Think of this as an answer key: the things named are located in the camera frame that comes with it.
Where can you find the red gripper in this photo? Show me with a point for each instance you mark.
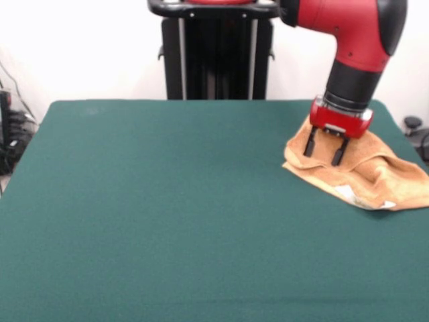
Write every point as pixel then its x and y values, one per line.
pixel 335 120

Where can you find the orange terry towel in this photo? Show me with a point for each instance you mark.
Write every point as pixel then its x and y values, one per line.
pixel 368 161

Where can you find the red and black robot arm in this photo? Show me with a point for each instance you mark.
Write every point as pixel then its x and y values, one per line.
pixel 358 40

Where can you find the black office chair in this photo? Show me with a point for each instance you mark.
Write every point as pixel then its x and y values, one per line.
pixel 415 127

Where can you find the dark green table cloth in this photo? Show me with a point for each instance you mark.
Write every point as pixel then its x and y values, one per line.
pixel 100 234

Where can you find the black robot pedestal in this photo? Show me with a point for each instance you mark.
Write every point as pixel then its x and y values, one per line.
pixel 218 50

